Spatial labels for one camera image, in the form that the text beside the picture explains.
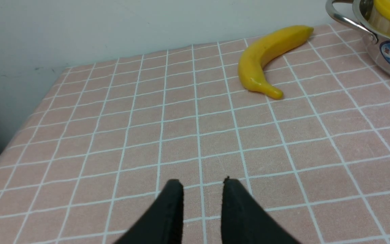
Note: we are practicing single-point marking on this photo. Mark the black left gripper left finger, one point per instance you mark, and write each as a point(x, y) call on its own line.
point(162, 222)

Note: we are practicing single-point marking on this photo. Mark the yellow plastic banana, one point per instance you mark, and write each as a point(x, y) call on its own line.
point(256, 56)

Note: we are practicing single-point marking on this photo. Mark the stainless steel pot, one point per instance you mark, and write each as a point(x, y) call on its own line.
point(376, 44)

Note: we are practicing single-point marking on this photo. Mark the pink checkered tablecloth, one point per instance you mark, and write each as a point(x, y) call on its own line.
point(106, 138)

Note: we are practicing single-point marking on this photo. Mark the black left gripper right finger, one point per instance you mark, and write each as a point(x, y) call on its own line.
point(243, 221)

